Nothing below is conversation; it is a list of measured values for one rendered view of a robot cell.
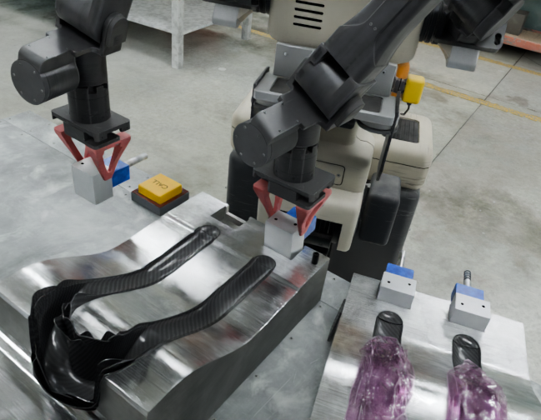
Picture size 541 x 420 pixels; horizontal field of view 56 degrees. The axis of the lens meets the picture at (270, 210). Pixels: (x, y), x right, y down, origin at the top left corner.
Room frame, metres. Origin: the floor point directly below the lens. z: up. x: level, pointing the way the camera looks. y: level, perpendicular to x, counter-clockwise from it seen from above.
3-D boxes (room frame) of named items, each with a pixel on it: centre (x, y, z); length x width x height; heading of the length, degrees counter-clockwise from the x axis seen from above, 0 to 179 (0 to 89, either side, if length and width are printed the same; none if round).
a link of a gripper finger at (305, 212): (0.61, -0.04, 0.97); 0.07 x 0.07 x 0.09; 59
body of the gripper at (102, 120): (0.67, 0.28, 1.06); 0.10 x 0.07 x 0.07; 59
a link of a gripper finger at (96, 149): (0.66, 0.27, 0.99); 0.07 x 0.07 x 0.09; 59
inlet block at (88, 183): (0.70, 0.26, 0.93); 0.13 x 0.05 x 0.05; 149
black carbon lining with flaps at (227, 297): (0.46, 0.12, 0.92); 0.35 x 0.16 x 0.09; 149
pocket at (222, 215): (0.67, 0.06, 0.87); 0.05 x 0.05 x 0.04; 59
